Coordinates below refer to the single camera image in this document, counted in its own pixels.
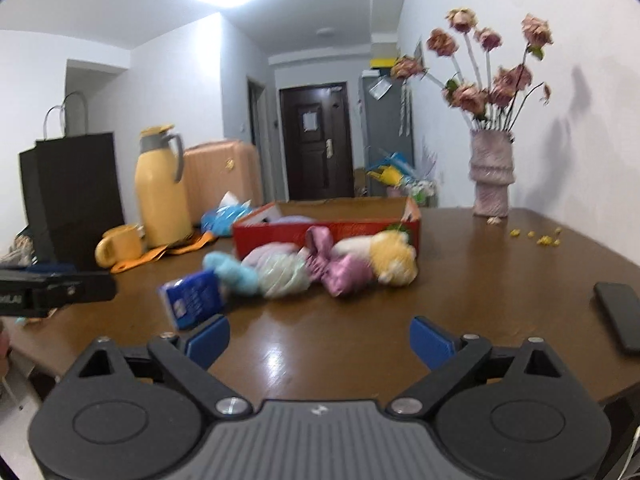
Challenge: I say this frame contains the white plastic packet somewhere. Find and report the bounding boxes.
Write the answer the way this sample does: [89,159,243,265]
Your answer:
[255,255,312,300]

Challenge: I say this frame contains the light blue fluffy scrunchie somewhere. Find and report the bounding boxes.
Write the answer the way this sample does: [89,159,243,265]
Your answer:
[202,251,261,296]

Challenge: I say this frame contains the yellow white plush toy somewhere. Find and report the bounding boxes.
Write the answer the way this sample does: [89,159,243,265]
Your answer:
[334,230,418,287]

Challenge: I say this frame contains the yellow petal crumbs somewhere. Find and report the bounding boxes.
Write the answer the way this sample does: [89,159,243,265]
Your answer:
[509,227,563,247]

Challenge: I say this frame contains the yellow thermos jug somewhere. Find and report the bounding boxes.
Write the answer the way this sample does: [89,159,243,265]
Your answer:
[135,124,193,248]

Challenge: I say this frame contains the black paper bag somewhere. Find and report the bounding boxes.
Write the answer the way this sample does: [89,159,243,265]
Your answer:
[19,91,125,273]

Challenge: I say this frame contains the blue plastic tissue pack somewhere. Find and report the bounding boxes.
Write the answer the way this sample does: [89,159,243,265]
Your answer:
[200,192,256,237]

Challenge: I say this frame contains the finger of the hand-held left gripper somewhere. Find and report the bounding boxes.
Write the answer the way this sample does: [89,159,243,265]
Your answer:
[30,261,117,312]

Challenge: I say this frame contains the red cardboard box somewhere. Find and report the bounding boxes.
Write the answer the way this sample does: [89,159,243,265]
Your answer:
[231,196,422,261]

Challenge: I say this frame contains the dark brown door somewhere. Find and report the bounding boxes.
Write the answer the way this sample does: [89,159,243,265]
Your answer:
[278,82,355,201]

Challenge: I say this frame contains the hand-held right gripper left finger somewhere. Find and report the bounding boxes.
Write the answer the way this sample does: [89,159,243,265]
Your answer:
[60,314,252,419]

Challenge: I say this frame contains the small blue tissue packet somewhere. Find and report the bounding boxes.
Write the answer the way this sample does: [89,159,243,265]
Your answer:
[159,268,226,332]

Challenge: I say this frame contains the pile of colourful toys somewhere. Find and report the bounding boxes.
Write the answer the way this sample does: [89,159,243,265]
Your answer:
[367,149,438,206]

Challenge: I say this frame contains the orange cloth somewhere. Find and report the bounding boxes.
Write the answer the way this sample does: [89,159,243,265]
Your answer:
[110,232,216,275]

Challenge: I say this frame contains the pink suitcase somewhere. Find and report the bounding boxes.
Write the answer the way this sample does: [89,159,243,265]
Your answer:
[182,141,263,226]

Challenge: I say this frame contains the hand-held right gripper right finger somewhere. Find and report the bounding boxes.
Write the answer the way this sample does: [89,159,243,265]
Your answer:
[387,316,576,417]

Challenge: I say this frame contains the bunch of dried pink roses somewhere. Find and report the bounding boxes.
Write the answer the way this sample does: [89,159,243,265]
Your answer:
[391,7,555,133]

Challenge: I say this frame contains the pink ribbed vase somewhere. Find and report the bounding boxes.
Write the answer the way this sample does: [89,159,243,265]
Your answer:
[468,130,516,218]

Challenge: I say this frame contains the pink plush toy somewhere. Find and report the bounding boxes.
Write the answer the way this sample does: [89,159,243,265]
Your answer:
[302,226,375,298]

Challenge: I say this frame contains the grey refrigerator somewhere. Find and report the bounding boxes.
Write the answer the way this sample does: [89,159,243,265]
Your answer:
[359,72,415,198]

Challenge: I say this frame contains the yellow mug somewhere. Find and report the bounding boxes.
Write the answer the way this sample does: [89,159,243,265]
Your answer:
[95,225,146,268]

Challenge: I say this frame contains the black phone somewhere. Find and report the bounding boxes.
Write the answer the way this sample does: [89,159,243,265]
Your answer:
[593,282,640,356]

